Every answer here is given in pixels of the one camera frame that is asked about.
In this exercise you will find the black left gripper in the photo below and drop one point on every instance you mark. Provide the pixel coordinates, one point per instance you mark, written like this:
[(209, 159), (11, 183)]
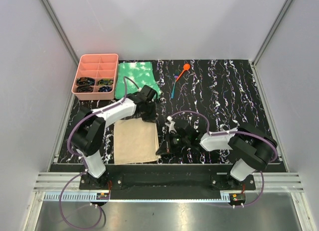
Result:
[(152, 117)]

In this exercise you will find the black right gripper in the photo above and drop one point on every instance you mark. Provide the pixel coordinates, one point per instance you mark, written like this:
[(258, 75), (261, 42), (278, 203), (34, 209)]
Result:
[(164, 148)]

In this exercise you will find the beige cloth napkin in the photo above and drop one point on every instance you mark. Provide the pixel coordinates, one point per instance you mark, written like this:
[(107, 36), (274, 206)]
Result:
[(135, 141)]

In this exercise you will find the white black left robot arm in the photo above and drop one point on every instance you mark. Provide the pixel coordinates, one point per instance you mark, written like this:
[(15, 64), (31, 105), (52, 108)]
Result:
[(87, 134)]

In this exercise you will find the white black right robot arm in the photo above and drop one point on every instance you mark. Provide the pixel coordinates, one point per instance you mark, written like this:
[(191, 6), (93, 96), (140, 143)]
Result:
[(253, 149)]

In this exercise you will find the teal plastic utensil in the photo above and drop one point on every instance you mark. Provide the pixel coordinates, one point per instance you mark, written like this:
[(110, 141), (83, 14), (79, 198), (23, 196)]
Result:
[(173, 89)]

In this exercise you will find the green white tie-dye cloth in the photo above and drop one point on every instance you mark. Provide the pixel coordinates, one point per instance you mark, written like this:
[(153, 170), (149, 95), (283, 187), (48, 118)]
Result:
[(140, 72)]

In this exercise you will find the blue coiled band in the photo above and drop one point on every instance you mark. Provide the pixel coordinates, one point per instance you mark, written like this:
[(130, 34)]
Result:
[(105, 89)]

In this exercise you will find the yellow green coiled band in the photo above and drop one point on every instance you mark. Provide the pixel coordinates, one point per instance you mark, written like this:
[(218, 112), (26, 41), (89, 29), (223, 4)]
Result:
[(105, 82)]

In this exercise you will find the black marble pattern mat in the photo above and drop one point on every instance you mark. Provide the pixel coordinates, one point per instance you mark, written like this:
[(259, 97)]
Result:
[(225, 91)]

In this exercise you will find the orange plastic spoon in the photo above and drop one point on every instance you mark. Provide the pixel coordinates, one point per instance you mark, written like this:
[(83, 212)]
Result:
[(186, 67)]

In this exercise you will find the pink compartment tray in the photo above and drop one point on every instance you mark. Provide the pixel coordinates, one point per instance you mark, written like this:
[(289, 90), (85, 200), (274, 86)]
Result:
[(96, 76)]

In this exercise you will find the dark coiled band bottom-left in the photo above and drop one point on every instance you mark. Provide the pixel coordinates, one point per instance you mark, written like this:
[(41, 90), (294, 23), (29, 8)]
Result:
[(84, 89)]

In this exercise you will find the dark coiled band top-left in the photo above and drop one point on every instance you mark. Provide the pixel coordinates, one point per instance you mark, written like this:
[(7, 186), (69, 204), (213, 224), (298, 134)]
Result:
[(85, 81)]

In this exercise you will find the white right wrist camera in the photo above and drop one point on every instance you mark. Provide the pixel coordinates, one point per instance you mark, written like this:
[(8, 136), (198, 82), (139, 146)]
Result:
[(170, 124)]

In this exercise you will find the aluminium front frame rail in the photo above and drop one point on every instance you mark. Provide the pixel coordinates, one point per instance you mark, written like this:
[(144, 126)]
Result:
[(65, 186)]

